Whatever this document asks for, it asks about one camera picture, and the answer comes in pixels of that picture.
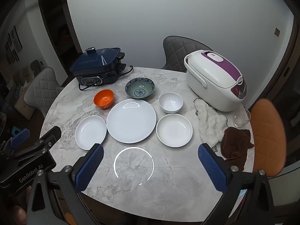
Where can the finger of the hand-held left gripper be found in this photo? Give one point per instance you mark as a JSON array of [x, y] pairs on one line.
[[48, 140], [20, 137]]

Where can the dark grey quilted chair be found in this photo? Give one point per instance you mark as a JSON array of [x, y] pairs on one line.
[[178, 51]]

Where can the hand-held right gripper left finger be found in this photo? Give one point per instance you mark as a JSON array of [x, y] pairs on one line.
[[90, 166]]

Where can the blue patterned bowl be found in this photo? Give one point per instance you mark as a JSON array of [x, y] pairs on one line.
[[139, 88]]

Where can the beige quilted chair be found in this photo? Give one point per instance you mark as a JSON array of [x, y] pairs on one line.
[[43, 89]]

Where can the small white bowl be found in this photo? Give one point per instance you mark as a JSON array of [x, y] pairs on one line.
[[171, 103]]

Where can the blue stool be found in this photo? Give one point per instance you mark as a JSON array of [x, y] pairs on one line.
[[16, 129]]

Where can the beige upholstered ottoman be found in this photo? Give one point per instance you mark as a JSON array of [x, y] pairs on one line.
[[22, 105]]

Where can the large white plate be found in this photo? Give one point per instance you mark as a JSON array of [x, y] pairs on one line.
[[131, 124]]

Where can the white purple rice cooker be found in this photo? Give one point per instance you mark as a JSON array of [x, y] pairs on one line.
[[211, 79]]

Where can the wall switch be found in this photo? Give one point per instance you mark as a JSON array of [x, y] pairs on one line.
[[277, 32]]

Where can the white shallow plate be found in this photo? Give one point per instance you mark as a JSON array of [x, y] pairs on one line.
[[90, 132]]

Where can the dark blue electric cooker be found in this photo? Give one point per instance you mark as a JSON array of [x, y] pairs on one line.
[[93, 61]]

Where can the brown cloth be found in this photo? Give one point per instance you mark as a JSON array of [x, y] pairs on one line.
[[236, 143]]

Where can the white deep plate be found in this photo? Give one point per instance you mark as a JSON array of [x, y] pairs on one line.
[[174, 131]]

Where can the clear glass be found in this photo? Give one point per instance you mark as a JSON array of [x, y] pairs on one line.
[[241, 120]]

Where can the dark wooden doorway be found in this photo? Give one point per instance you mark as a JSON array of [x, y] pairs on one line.
[[56, 28]]

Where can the white towel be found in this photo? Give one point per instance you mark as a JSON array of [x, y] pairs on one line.
[[211, 121]]

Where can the orange bowl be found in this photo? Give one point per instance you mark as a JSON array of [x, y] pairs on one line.
[[104, 98]]

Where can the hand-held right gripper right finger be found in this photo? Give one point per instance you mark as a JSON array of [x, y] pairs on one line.
[[211, 168]]

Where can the group of framed wall pictures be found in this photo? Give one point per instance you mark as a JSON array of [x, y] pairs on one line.
[[14, 44]]

